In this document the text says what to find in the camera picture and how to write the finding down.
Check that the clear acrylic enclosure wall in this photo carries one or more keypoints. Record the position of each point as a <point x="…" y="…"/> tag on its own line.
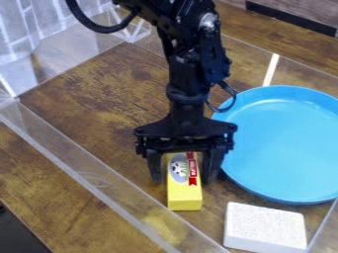
<point x="77" y="90"/>

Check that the yellow butter block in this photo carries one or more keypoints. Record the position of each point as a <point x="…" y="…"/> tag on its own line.
<point x="183" y="182"/>

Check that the dark wooden furniture edge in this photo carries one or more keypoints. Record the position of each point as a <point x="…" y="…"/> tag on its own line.
<point x="316" y="15"/>

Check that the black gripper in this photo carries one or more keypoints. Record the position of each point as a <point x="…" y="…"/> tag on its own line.
<point x="185" y="130"/>

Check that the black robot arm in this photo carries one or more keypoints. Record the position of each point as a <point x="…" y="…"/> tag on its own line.
<point x="189" y="28"/>

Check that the white speckled sponge block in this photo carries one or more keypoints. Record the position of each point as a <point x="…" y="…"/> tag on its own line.
<point x="264" y="230"/>

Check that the blue round tray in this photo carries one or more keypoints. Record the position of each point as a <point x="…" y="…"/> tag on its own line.
<point x="285" y="156"/>

